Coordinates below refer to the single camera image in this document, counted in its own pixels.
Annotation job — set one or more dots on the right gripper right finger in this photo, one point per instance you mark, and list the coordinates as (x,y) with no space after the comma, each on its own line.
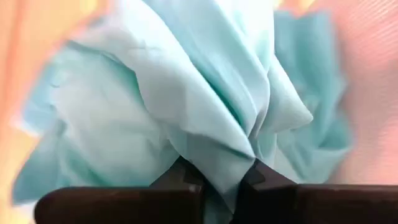
(311,205)

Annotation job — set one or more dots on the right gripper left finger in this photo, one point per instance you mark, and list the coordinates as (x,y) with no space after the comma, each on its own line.
(124,205)

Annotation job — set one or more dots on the teal garment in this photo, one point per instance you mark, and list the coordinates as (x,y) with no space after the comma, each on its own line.
(186,93)

